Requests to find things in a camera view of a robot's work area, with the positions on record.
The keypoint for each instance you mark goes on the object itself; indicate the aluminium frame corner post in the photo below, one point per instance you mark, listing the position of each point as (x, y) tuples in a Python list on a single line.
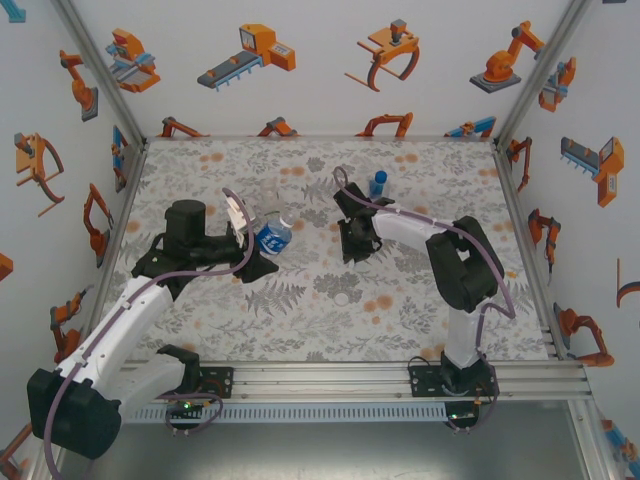
[(100, 70), (543, 70)]

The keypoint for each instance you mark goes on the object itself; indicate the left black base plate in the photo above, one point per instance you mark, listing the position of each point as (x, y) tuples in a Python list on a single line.
[(222, 382)]

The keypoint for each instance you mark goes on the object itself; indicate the right controller board green light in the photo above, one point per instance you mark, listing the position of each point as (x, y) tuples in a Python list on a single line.
[(460, 416)]

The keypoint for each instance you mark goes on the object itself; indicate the clear bottle green label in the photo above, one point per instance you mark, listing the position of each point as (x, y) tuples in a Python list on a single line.
[(272, 197)]

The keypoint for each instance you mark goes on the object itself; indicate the floral patterned table cover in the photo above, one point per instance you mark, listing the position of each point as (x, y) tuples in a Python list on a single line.
[(280, 340)]

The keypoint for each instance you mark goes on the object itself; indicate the white bottle cap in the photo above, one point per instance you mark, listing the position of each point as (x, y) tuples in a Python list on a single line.
[(341, 299)]

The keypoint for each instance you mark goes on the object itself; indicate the aluminium table side rail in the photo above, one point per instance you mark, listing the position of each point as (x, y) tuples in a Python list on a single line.
[(124, 200), (514, 200)]

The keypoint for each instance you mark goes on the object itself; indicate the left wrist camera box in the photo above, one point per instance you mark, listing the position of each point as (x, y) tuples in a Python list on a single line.
[(237, 215)]

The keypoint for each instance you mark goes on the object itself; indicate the controller board green light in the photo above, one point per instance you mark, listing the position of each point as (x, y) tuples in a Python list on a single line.
[(186, 407), (460, 416)]

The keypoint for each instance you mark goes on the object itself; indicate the clear bottle blue label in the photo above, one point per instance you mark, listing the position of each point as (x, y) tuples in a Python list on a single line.
[(274, 239)]

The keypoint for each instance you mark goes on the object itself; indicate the small bottle blue liquid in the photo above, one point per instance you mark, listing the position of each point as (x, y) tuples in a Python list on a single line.
[(378, 189)]

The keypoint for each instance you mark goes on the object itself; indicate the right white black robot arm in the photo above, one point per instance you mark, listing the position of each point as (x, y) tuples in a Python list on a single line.
[(465, 270)]

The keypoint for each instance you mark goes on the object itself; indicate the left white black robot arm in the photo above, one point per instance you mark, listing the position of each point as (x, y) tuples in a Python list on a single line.
[(125, 325)]

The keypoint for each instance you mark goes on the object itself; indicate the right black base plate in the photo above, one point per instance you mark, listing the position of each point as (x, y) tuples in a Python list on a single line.
[(422, 382)]

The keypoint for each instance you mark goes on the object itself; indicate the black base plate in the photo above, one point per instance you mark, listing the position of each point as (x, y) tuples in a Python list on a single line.
[(422, 382), (222, 382)]

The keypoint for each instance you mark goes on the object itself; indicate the long aluminium base rail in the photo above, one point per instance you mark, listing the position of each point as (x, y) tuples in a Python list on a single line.
[(320, 382)]

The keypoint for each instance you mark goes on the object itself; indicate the lower aluminium frame profile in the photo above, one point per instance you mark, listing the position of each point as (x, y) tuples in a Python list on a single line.
[(590, 440)]

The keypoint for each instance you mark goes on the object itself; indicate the left controller board green light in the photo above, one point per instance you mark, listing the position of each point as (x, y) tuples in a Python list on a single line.
[(186, 407)]

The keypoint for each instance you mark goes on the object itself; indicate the aluminium table end rail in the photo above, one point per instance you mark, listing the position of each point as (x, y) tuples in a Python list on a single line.
[(320, 137)]

